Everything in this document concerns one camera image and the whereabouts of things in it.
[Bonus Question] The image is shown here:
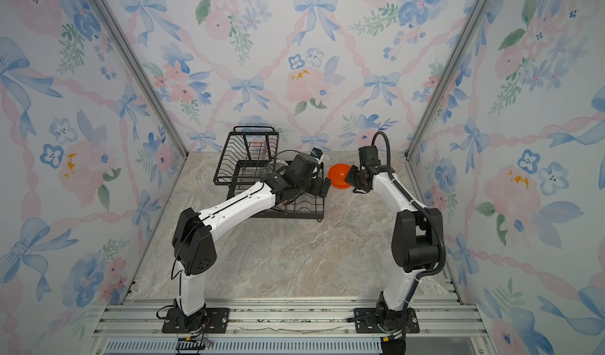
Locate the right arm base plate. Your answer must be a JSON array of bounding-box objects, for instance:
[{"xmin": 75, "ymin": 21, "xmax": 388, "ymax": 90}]
[{"xmin": 348, "ymin": 308, "xmax": 421, "ymax": 335}]

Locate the right aluminium corner post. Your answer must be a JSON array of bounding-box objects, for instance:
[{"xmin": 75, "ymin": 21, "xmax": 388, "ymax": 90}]
[{"xmin": 405, "ymin": 0, "xmax": 492, "ymax": 162}]

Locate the aluminium mounting rail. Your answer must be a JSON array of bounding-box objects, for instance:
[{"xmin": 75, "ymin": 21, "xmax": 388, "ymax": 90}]
[{"xmin": 84, "ymin": 295, "xmax": 496, "ymax": 354}]

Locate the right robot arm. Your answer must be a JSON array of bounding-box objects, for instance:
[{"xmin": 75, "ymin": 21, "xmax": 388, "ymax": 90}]
[{"xmin": 345, "ymin": 145, "xmax": 445, "ymax": 332}]

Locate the orange plastic bowl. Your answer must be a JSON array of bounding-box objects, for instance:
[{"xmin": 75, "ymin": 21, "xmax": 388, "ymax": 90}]
[{"xmin": 328, "ymin": 164, "xmax": 351, "ymax": 189}]

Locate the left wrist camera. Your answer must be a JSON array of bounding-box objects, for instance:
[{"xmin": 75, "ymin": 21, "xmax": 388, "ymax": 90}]
[{"xmin": 310, "ymin": 148, "xmax": 324, "ymax": 163}]

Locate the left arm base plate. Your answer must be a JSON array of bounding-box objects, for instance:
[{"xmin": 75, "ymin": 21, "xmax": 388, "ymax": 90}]
[{"xmin": 162, "ymin": 307, "xmax": 230, "ymax": 335}]

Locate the left aluminium corner post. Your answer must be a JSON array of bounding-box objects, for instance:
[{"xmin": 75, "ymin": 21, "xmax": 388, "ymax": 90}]
[{"xmin": 90, "ymin": 0, "xmax": 188, "ymax": 158}]

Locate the black wire dish rack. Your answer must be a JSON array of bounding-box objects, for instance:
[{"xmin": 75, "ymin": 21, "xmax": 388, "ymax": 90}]
[{"xmin": 214, "ymin": 125, "xmax": 325, "ymax": 222}]

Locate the aluminium corner post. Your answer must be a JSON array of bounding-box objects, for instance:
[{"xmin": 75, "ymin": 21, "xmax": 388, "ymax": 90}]
[
  {"xmin": 90, "ymin": 0, "xmax": 188, "ymax": 158},
  {"xmin": 405, "ymin": 0, "xmax": 492, "ymax": 162}
]

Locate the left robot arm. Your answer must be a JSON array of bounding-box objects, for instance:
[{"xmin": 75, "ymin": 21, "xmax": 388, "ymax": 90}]
[{"xmin": 171, "ymin": 148, "xmax": 331, "ymax": 318}]

